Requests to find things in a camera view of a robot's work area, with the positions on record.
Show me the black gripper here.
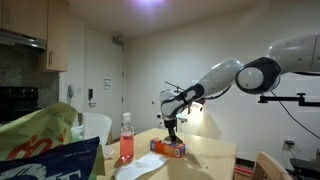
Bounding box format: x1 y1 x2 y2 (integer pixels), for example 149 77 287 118
164 119 177 143

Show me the orange blue ziplock bag box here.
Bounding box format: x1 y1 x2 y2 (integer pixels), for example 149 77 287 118
150 138 185 158

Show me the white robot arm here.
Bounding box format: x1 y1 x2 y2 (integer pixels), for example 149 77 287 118
160 32 320 143

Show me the blue snack bag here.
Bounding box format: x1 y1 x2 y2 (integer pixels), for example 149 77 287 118
0 137 100 180

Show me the green chip bag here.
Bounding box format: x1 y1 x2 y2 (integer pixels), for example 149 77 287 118
0 102 96 180

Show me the pink liquid spray bottle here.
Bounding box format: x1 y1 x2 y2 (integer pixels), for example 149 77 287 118
120 112 134 162

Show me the white paper towel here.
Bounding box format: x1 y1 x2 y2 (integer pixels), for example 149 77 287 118
113 152 168 180

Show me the white chair back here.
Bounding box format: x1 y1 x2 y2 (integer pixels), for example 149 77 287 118
82 112 112 145

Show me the white door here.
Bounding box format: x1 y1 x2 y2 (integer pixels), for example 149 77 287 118
85 28 124 139

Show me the black oven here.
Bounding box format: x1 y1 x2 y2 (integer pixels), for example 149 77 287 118
0 86 39 124

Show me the wooden upper cabinet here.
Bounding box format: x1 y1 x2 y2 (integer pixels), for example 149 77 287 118
0 0 69 72

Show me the steel range hood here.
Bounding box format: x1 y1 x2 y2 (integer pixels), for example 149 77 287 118
0 28 47 51

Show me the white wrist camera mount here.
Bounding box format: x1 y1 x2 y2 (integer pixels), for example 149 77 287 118
156 113 188 123

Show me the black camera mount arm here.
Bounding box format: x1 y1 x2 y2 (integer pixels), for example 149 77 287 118
259 93 320 107

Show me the black camera cable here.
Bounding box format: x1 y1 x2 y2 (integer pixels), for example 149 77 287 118
269 90 320 141

